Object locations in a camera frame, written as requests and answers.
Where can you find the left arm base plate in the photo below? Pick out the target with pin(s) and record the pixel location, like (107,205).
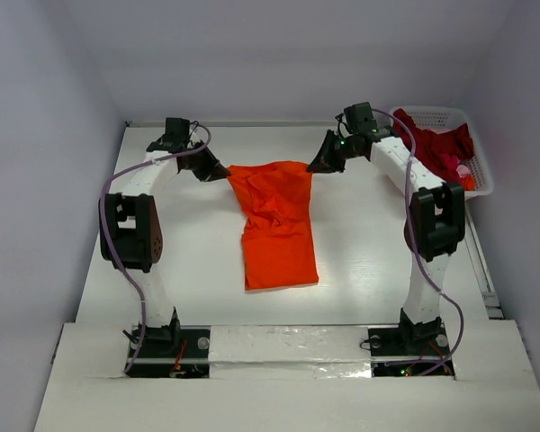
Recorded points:
(161,359)

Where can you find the orange t shirt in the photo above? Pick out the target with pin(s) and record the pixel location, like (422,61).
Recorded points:
(277,241)

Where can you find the pink garment in basket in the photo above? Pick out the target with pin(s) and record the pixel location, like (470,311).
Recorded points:
(454,169)

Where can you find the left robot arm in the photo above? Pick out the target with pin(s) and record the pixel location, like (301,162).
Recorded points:
(130,234)

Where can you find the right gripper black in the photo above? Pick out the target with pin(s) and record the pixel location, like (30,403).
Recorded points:
(331,149)

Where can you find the small orange garment in basket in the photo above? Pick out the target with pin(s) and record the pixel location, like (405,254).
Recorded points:
(467,182)

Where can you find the dark red t shirt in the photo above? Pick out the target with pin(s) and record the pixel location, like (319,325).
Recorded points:
(430,145)

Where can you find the white plastic basket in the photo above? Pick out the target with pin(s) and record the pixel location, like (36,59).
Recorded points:
(443,119)

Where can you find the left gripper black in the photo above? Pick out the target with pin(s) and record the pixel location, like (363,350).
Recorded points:
(211,170)

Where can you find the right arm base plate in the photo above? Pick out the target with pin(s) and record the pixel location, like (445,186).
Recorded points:
(395,354)

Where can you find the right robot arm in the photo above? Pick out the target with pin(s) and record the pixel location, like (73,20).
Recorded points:
(434,224)

